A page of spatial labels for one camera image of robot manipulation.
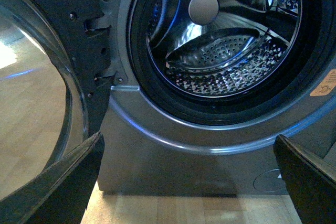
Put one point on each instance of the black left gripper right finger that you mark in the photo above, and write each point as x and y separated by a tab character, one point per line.
310	181

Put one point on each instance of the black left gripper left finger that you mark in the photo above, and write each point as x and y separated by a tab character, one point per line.
61	192

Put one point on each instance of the grey front-load washing machine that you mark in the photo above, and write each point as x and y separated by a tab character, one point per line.
162	141

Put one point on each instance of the orange warning sticker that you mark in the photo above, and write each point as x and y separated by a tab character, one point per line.
326	85

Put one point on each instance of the washer door with glass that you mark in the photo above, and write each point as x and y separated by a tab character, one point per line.
53	90

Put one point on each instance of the steel perforated washer drum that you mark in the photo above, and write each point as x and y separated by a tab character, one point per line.
221	48

